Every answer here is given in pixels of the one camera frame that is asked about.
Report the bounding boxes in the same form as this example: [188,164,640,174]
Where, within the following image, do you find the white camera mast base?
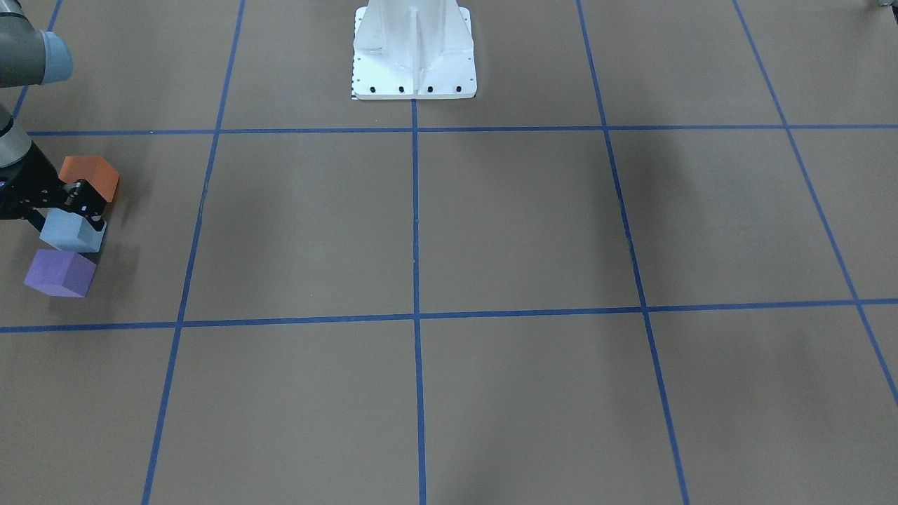
[351,1,478,100]

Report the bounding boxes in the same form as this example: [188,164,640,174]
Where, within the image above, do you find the orange foam block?
[59,156,121,203]

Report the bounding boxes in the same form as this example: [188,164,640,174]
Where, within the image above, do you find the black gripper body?
[1,144,108,222]

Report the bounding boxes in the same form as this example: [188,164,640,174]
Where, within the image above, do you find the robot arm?
[1,1,106,232]

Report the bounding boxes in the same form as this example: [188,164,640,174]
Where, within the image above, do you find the purple foam block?
[23,250,97,298]

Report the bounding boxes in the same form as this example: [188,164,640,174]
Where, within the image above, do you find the light blue foam block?
[39,208,107,253]

